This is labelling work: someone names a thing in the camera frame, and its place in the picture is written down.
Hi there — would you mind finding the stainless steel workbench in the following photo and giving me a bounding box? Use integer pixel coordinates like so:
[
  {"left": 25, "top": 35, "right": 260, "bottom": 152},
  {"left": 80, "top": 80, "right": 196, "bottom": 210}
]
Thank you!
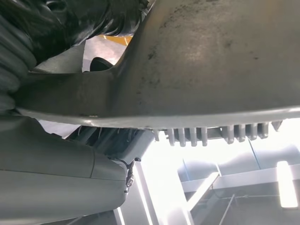
[{"left": 81, "top": 35, "right": 133, "bottom": 73}]

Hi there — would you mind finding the ceiling light strip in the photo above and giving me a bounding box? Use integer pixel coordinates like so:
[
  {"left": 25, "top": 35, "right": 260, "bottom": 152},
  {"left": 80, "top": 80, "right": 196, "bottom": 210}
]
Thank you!
[{"left": 277, "top": 161, "right": 298, "bottom": 209}]

